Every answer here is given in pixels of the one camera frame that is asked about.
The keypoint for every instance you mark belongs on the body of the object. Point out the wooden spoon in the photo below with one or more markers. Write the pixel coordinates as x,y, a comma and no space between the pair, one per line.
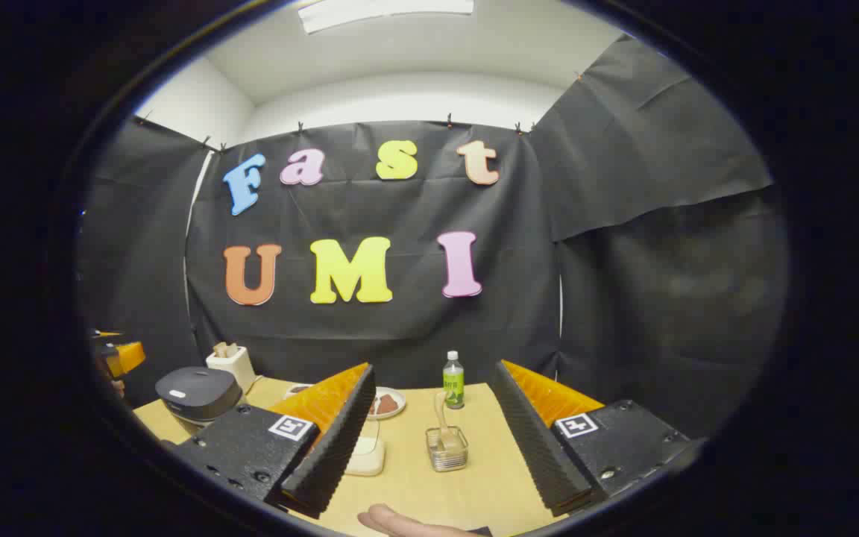
445,430

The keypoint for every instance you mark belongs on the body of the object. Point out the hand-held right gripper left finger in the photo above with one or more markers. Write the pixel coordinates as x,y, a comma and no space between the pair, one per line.
332,447

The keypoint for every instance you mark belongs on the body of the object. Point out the black and silver rice cooker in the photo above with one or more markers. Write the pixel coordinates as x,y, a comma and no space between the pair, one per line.
198,391

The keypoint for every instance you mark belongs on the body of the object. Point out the black backdrop cloth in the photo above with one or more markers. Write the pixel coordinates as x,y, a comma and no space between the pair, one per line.
400,328

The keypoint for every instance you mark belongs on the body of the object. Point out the white divided condiment tray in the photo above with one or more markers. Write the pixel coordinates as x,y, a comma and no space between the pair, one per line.
297,389

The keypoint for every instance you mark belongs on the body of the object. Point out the ceiling light panel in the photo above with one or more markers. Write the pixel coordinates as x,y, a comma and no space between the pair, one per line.
385,11

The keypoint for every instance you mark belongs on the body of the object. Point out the white toaster with bread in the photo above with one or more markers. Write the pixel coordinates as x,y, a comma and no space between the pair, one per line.
234,367

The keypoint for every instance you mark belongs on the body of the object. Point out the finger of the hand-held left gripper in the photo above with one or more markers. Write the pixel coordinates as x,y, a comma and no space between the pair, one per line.
130,356

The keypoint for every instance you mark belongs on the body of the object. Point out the white oval plate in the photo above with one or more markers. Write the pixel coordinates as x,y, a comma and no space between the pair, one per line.
397,406

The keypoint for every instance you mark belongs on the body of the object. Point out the green label drink bottle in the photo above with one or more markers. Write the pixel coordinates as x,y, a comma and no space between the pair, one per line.
453,384

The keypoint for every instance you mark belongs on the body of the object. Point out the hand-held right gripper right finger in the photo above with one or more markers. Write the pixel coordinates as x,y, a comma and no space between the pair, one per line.
530,440

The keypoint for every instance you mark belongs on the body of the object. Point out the clear plastic rice container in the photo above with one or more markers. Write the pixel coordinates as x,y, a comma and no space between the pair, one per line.
366,456

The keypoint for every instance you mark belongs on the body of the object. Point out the brown meat piece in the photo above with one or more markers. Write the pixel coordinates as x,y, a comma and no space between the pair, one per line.
386,404

